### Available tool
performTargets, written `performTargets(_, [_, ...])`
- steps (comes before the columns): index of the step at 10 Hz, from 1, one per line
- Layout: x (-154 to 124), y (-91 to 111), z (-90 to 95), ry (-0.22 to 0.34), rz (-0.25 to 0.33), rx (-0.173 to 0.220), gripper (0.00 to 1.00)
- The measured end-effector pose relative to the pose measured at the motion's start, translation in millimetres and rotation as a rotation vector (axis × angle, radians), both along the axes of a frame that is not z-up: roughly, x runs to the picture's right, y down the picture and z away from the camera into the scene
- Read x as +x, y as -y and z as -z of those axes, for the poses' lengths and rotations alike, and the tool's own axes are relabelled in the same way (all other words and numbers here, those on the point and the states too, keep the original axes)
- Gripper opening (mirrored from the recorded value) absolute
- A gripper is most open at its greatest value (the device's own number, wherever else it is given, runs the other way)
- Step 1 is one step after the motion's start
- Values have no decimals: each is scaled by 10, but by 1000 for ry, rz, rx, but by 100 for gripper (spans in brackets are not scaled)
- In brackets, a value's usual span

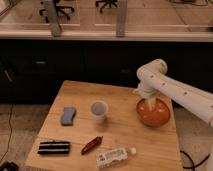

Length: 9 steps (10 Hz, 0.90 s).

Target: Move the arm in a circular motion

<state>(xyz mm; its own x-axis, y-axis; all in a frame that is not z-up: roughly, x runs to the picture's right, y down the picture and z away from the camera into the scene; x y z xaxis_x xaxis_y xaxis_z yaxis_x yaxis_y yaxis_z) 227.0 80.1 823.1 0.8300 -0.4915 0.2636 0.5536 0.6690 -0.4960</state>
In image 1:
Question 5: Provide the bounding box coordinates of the yellowish spoon tool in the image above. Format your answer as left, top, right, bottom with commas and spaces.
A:
146, 97, 156, 111

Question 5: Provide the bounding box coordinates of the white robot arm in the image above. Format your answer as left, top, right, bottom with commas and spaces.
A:
135, 59, 213, 127

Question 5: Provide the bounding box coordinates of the orange bowl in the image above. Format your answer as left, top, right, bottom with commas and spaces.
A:
136, 99, 170, 127

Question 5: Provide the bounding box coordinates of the white paper cup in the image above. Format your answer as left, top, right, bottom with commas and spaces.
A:
90, 100, 109, 124

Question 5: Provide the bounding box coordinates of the red chip bag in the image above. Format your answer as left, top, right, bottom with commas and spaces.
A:
81, 136, 103, 155

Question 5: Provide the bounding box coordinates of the clear plastic bottle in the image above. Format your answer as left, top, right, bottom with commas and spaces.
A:
96, 147, 137, 169

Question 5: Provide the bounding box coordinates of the blue sponge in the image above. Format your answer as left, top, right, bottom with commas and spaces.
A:
60, 107, 76, 126

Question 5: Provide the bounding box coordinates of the right office chair base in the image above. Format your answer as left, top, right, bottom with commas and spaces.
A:
95, 0, 118, 13

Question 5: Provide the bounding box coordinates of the office chair base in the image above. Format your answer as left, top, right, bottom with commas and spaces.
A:
95, 0, 118, 13
39, 0, 75, 20

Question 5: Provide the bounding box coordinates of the black ridged block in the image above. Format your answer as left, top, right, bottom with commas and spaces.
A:
38, 141, 70, 155

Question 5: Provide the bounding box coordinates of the black cabinet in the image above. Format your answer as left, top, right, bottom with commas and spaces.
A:
0, 39, 213, 104

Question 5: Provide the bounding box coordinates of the left office chair base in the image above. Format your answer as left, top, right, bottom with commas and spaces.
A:
39, 0, 75, 20

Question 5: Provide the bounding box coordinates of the black object on floor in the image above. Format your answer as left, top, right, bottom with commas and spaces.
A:
0, 162, 19, 171

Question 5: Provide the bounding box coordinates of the right grey post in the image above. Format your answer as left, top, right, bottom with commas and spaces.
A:
116, 0, 127, 37

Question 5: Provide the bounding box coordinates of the grey post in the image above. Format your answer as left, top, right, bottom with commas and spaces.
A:
116, 0, 127, 37
44, 0, 62, 37

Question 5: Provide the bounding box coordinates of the black floor cable right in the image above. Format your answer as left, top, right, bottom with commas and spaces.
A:
179, 150, 211, 170

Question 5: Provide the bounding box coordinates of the black floor cable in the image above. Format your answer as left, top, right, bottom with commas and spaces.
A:
0, 101, 15, 164
179, 150, 211, 170

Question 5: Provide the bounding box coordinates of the left grey post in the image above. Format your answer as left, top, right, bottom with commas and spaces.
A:
44, 0, 62, 37

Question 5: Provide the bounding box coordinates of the black floor cable left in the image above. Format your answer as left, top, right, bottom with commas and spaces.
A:
0, 101, 15, 164

